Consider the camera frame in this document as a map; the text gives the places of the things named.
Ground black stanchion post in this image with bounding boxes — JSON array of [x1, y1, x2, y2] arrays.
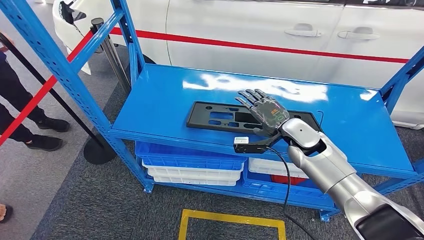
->
[[0, 33, 117, 166]]

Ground white plastic bin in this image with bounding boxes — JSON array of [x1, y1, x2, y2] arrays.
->
[[248, 157, 311, 180], [141, 158, 245, 182], [152, 175, 238, 187]]

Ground white car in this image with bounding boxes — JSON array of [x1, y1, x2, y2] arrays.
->
[[52, 0, 424, 130]]

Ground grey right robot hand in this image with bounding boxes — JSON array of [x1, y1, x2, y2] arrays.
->
[[235, 88, 291, 138]]

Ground red object in bin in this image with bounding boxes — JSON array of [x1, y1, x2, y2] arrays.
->
[[270, 174, 307, 186]]

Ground person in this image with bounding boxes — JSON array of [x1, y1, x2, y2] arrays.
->
[[0, 31, 71, 153]]

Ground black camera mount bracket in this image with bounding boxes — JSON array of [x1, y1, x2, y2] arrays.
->
[[233, 132, 283, 155]]

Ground chrome stanchion post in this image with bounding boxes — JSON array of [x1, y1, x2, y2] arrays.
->
[[90, 17, 132, 95]]

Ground white car door handle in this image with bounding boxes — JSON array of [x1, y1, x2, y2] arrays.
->
[[283, 23, 324, 38], [337, 26, 381, 41]]

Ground black plastic frame part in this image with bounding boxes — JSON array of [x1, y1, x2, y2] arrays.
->
[[186, 100, 322, 135]]

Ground person's foot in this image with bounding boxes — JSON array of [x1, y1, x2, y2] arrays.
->
[[0, 204, 14, 224]]

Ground blue metal shelf rack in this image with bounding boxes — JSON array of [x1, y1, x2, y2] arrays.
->
[[0, 0, 424, 223]]

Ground red barrier belt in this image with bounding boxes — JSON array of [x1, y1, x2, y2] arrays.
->
[[0, 30, 95, 147]]

